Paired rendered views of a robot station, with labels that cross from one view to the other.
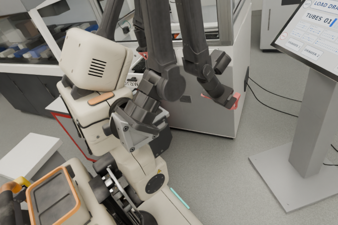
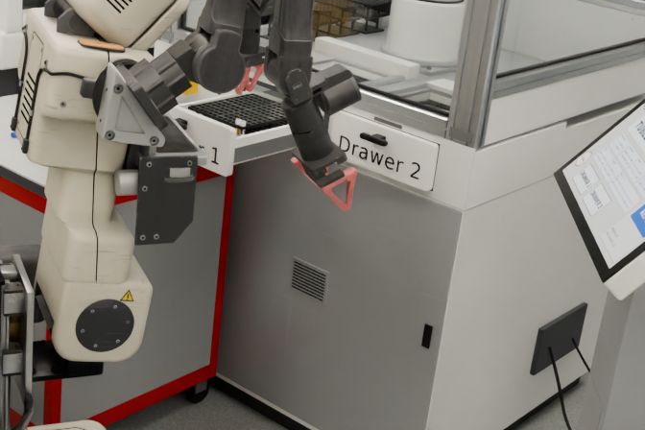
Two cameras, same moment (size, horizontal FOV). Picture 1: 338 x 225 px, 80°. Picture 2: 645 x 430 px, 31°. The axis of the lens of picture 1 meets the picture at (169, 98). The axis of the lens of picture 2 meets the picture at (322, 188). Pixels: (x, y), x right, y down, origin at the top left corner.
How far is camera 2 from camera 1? 1.30 m
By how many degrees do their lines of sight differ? 17
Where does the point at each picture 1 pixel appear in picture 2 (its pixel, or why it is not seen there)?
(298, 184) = not seen: outside the picture
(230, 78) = (448, 247)
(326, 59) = (605, 215)
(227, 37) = (467, 120)
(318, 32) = (628, 161)
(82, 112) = (64, 46)
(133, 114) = (140, 76)
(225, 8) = (478, 42)
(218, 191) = not seen: outside the picture
